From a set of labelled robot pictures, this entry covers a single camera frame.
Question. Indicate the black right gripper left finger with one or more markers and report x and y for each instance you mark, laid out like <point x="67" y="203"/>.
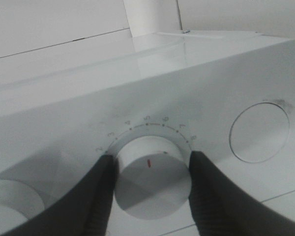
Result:
<point x="83" y="211"/>

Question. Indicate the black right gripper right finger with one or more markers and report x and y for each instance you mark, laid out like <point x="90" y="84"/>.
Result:
<point x="220" y="208"/>

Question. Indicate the white microwave knob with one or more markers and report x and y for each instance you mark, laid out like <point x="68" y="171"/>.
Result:
<point x="153" y="180"/>
<point x="18" y="203"/>

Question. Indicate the white microwave door button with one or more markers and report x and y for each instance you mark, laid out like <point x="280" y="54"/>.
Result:
<point x="259" y="132"/>

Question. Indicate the white microwave oven body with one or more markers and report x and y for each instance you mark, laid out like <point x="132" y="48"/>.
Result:
<point x="61" y="109"/>

